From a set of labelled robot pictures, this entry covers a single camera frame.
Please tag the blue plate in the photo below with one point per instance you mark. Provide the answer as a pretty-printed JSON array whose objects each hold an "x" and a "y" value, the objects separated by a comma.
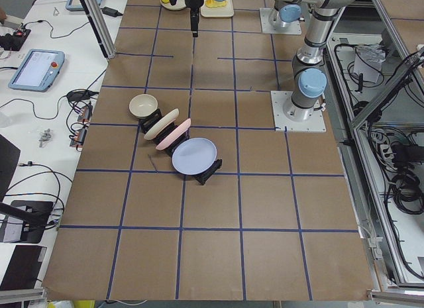
[{"x": 194, "y": 156}]

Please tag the cream plate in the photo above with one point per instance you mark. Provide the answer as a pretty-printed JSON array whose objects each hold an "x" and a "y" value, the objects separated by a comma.
[{"x": 162, "y": 124}]

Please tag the pink plate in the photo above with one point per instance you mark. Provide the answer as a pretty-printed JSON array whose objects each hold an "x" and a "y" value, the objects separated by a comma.
[{"x": 174, "y": 135}]

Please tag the cream tray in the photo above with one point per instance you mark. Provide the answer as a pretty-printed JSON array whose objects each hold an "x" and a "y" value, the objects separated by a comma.
[{"x": 218, "y": 12}]

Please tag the black power adapter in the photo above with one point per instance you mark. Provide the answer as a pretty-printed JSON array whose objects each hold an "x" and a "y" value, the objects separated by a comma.
[{"x": 111, "y": 12}]

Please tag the cream bowl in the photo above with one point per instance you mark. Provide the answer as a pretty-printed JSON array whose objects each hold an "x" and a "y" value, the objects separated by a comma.
[{"x": 143, "y": 105}]

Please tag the black dish rack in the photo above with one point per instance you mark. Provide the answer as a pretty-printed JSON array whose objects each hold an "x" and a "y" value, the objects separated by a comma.
[{"x": 147, "y": 123}]

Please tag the near blue teach pendant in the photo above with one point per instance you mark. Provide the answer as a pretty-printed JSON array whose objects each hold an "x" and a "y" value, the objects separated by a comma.
[{"x": 38, "y": 70}]

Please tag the white paper box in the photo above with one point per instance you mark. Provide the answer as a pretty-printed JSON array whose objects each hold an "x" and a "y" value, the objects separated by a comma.
[{"x": 368, "y": 62}]

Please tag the black monitor stand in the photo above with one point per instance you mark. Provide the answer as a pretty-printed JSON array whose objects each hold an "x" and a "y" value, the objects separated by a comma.
[{"x": 25, "y": 221}]

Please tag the aluminium frame post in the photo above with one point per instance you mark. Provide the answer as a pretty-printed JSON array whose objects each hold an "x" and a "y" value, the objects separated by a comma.
[{"x": 98, "y": 24}]

